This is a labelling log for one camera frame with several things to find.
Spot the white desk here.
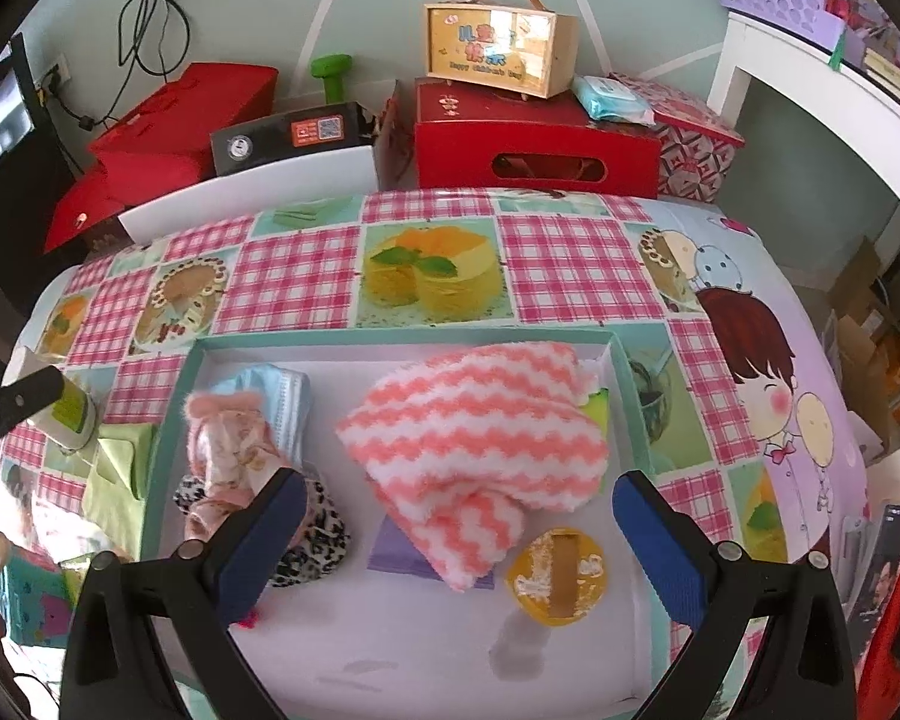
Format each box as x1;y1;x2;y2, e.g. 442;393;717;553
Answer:
705;11;900;211

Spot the teal container with purple print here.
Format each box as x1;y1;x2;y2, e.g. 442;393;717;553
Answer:
0;546;76;646

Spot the blue wet wipes pack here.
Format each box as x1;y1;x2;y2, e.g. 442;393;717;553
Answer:
572;75;657;127

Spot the pink fluffy patterned cloth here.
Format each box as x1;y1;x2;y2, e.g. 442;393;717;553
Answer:
184;390;286;541

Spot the black monitor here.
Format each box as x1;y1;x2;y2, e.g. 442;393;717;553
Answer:
0;66;37;170

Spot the red patterned tin box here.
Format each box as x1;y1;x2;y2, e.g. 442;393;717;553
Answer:
607;73;746;203

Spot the green cloth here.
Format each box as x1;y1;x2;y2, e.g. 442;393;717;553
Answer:
82;422;160;541

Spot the red cardboard lid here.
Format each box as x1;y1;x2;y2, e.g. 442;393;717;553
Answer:
43;163;132;256

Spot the red gift box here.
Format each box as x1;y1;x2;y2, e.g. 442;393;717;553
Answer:
412;77;662;200

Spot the black box with gauge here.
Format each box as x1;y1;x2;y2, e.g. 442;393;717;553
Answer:
210;101;376;181

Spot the purple cartoon snack packet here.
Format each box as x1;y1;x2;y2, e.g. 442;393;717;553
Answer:
367;517;451;578

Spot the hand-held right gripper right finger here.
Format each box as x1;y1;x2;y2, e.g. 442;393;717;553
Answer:
613;470;848;720

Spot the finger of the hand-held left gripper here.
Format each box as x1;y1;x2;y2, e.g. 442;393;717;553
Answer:
0;366;65;460

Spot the red plastic object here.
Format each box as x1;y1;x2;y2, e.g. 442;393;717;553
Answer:
855;547;900;720

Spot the white box with teal rim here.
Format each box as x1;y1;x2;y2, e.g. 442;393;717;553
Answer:
136;328;676;720

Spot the blue face mask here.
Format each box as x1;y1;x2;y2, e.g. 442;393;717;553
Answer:
214;364;312;466

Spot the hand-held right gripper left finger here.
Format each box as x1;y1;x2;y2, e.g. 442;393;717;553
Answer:
60;467;308;720

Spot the black cabinet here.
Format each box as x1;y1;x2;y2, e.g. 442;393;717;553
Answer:
0;131;83;256

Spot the pink white striped towel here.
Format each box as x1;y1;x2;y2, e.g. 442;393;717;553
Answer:
336;341;610;592

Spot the white board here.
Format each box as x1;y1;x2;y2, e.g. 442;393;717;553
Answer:
118;142;380;245

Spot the leopard print scrunchie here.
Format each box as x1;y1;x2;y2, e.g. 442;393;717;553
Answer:
174;469;353;587

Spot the green dumbbell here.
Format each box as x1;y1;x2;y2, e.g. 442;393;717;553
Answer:
311;54;355;102

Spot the round yellow tape roll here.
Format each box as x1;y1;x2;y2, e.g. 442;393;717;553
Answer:
505;527;608;627

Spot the stack of books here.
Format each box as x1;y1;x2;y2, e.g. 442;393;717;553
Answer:
832;0;900;106

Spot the black wall cable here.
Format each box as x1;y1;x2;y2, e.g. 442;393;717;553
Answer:
116;0;188;80

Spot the wooden box with handle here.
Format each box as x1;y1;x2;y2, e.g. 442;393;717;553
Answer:
422;0;580;101

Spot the stack of cardboard boxes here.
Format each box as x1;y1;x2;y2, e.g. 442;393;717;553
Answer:
821;236;900;458

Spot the white plastic bottle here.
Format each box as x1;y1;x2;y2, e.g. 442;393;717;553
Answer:
15;349;100;455

